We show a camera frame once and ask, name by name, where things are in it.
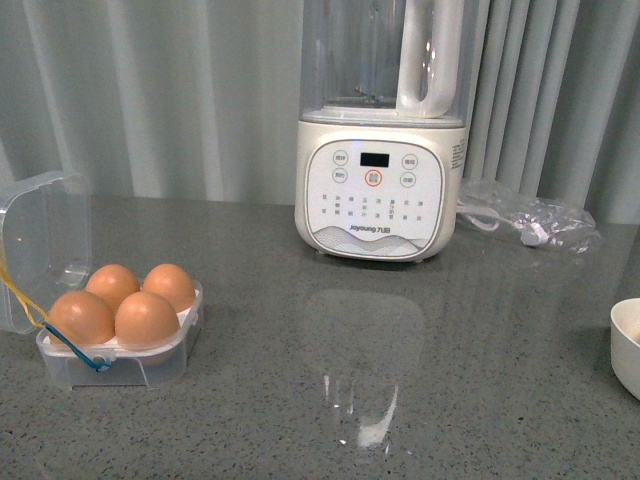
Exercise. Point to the brown egg front left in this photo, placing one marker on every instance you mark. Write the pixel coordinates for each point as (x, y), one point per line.
(83, 318)

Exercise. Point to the cream white bowl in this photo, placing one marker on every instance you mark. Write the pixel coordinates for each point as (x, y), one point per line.
(624, 323)

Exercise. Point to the brown egg back right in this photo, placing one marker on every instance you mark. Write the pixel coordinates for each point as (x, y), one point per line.
(172, 283)

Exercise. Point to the brown egg carried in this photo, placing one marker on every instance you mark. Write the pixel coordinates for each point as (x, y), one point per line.
(144, 320)

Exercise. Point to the blue rubber band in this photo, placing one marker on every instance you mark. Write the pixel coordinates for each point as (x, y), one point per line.
(97, 366)

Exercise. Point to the yellow rubber band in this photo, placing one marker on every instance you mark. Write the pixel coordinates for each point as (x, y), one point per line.
(34, 313)

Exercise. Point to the crumpled clear plastic bag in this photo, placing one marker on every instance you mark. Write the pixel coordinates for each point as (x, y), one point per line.
(495, 210)

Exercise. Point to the brown egg back left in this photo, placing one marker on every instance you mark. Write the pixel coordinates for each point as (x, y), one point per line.
(113, 281)

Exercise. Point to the brown egg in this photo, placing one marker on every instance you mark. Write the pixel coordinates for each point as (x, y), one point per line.
(113, 281)
(83, 318)
(172, 283)

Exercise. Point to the clear plastic egg box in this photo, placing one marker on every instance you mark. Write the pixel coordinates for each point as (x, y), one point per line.
(46, 244)

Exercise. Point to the white Joyoung blender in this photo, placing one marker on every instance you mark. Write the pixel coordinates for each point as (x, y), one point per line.
(385, 100)

